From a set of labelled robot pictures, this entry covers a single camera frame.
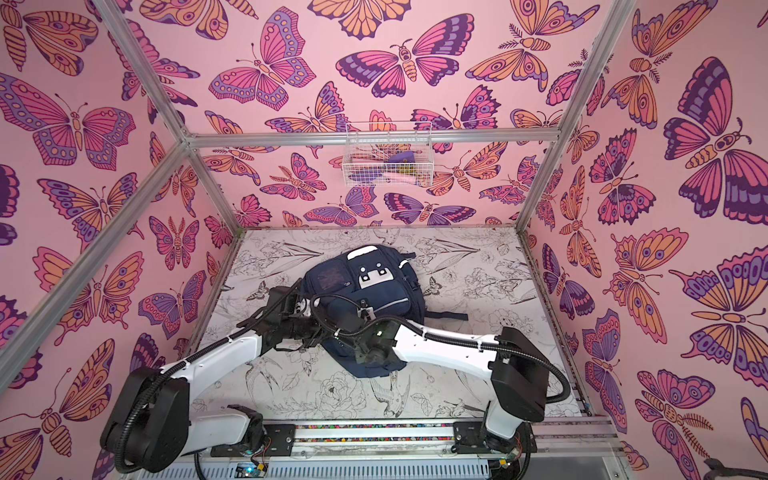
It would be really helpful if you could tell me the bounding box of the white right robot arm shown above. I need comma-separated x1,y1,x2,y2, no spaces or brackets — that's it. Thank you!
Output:
323,302,571,440

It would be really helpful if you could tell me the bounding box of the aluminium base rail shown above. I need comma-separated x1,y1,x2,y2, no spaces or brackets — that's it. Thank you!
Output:
119,415,625,480

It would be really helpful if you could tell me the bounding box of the white wire wall basket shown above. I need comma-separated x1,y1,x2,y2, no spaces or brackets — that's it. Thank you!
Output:
340,121,435,188

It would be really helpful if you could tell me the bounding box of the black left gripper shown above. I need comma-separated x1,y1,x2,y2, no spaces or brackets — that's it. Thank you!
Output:
279,307,336,348

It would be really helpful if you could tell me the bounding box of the navy blue student backpack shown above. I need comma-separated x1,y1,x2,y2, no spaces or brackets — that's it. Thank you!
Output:
300,244,469,378

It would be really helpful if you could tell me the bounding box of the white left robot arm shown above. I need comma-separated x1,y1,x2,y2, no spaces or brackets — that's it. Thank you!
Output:
100,285,326,474

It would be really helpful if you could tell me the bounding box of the green controller board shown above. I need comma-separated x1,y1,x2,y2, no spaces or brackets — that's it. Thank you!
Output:
235,462,267,479

